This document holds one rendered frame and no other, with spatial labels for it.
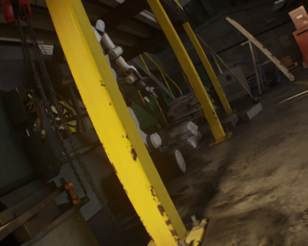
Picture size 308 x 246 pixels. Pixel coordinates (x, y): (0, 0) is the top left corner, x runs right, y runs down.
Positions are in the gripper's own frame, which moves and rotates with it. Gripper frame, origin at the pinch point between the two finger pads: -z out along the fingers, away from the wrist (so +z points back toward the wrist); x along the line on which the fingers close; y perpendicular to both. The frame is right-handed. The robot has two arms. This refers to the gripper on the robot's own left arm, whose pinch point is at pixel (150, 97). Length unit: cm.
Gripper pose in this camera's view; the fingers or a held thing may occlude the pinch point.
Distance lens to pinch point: 216.6
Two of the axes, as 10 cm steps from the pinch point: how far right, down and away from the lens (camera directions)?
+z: -6.3, -7.3, -2.6
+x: 6.3, -2.7, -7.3
